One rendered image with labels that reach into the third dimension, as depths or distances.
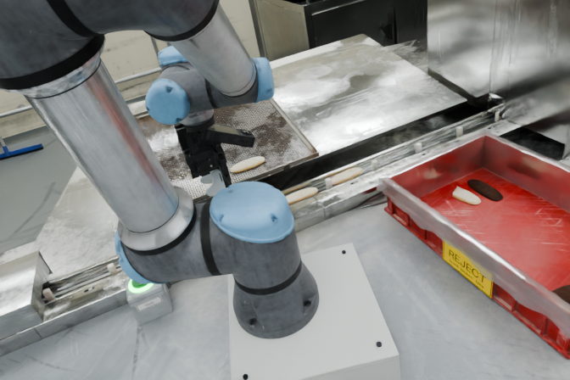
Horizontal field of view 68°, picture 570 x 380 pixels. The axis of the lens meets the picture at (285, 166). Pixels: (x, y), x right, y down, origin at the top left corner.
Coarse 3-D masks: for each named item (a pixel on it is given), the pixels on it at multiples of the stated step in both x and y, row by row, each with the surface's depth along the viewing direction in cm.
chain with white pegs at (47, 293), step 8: (496, 112) 123; (456, 128) 120; (456, 136) 121; (416, 144) 116; (416, 152) 118; (376, 160) 113; (376, 168) 114; (328, 184) 110; (336, 184) 112; (112, 264) 97; (112, 272) 97; (96, 280) 97; (48, 288) 93; (48, 296) 93; (56, 296) 95
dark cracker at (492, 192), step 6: (474, 180) 105; (474, 186) 103; (480, 186) 102; (486, 186) 102; (480, 192) 101; (486, 192) 100; (492, 192) 100; (498, 192) 100; (492, 198) 99; (498, 198) 98
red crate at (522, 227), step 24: (480, 168) 110; (432, 192) 105; (504, 192) 100; (528, 192) 99; (408, 216) 93; (456, 216) 96; (480, 216) 95; (504, 216) 94; (528, 216) 92; (552, 216) 91; (432, 240) 89; (480, 240) 89; (504, 240) 88; (528, 240) 87; (552, 240) 85; (528, 264) 82; (552, 264) 81; (552, 288) 76; (528, 312) 70; (552, 336) 67
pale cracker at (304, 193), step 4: (308, 188) 110; (312, 188) 110; (316, 188) 110; (296, 192) 110; (300, 192) 109; (304, 192) 109; (308, 192) 108; (312, 192) 108; (316, 192) 109; (288, 196) 108; (292, 196) 108; (296, 196) 108; (300, 196) 108; (304, 196) 108; (308, 196) 108; (288, 200) 107; (292, 200) 107; (296, 200) 107; (300, 200) 107
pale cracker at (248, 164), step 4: (244, 160) 118; (248, 160) 117; (252, 160) 117; (256, 160) 117; (260, 160) 117; (264, 160) 118; (236, 164) 117; (240, 164) 117; (244, 164) 116; (248, 164) 116; (252, 164) 116; (256, 164) 116; (260, 164) 117; (232, 168) 116; (236, 168) 116; (240, 168) 116; (244, 168) 116; (248, 168) 116; (236, 172) 115
